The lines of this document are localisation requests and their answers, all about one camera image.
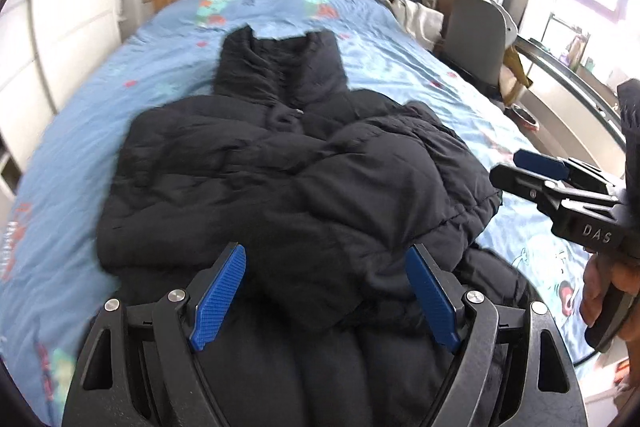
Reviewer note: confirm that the person's right hand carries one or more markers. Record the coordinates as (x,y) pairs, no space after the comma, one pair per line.
(590,287)

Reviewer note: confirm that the blue printed bedsheet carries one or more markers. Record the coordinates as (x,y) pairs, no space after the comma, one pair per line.
(125,57)

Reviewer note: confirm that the curved white desk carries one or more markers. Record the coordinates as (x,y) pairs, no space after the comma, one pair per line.
(565,92)

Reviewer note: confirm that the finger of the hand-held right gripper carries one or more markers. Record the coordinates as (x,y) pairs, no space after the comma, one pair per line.
(540,163)
(515,181)

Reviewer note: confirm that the black puffer jacket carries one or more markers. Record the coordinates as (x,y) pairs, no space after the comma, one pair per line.
(280,167)

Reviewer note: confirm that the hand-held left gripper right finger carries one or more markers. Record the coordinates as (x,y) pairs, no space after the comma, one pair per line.
(430,297)

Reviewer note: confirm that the grey chair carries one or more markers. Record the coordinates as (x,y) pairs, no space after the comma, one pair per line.
(475,37)

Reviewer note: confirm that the white wardrobe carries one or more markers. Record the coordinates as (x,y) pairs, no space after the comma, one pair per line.
(65,7)

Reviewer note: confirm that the yellow bag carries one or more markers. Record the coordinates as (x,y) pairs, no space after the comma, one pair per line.
(520,72)

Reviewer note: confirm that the cream white cloth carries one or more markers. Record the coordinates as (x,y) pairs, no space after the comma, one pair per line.
(417,22)

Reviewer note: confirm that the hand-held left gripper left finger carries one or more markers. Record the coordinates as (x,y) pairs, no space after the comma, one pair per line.
(220,297)

